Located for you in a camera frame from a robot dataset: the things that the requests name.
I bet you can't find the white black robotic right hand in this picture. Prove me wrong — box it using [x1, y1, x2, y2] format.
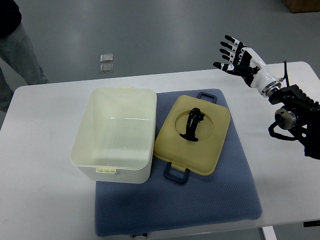
[213, 35, 281, 98]

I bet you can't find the yellow box lid with handle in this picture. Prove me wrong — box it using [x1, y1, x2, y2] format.
[153, 92, 231, 185]

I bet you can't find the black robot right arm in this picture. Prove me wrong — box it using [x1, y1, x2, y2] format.
[268, 62, 320, 160]

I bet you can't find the brown cardboard box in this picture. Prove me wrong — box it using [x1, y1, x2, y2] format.
[282, 0, 320, 14]

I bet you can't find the white storage box body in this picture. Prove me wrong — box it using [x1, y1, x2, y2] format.
[70, 87, 157, 184]

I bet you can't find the blue grey cushion mat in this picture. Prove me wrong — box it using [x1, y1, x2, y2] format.
[94, 88, 263, 237]

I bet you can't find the upper metal floor plate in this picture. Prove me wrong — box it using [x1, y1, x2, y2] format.
[100, 53, 114, 63]

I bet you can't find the white table leg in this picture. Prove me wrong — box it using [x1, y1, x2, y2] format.
[261, 226, 277, 240]

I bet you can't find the person in grey trousers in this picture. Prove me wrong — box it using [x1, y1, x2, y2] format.
[0, 0, 51, 113]

